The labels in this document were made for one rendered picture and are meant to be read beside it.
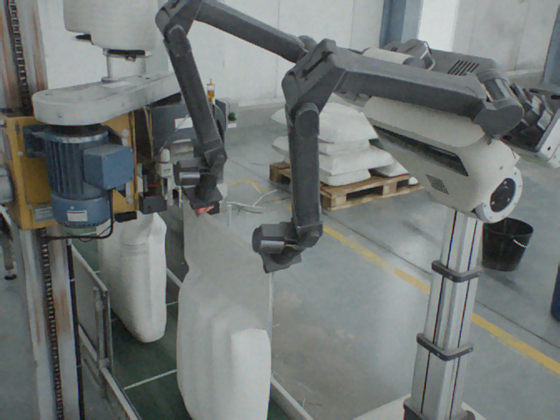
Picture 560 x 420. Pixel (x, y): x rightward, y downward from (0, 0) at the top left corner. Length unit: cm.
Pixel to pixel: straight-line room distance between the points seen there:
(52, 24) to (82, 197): 300
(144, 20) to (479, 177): 87
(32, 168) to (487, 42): 787
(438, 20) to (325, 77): 736
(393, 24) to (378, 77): 665
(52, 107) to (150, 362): 112
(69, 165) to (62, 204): 11
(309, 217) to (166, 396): 107
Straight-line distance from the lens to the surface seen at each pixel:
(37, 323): 208
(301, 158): 119
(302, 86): 107
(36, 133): 177
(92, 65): 469
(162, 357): 239
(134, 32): 161
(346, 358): 306
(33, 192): 184
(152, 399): 222
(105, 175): 157
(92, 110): 158
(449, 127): 152
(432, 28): 833
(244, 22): 158
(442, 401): 206
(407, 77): 113
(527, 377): 321
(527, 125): 133
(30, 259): 197
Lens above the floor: 177
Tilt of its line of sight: 23 degrees down
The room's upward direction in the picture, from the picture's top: 3 degrees clockwise
